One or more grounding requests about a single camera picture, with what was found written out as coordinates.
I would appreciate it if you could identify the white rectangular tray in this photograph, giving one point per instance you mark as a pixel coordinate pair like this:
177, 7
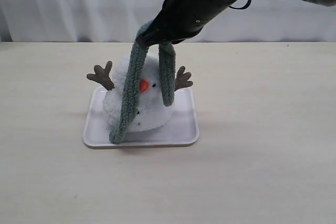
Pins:
180, 131

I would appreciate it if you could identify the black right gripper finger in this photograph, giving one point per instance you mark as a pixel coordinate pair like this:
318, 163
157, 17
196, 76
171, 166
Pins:
153, 35

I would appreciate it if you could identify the white backdrop curtain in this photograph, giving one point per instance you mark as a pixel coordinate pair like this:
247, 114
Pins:
119, 20

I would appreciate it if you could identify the white plush snowman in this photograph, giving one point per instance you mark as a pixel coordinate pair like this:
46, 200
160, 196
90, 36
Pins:
151, 111

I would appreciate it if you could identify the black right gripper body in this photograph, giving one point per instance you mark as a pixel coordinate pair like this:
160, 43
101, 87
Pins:
183, 19

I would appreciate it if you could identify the green knitted scarf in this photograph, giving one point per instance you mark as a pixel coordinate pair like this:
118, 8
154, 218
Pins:
131, 90

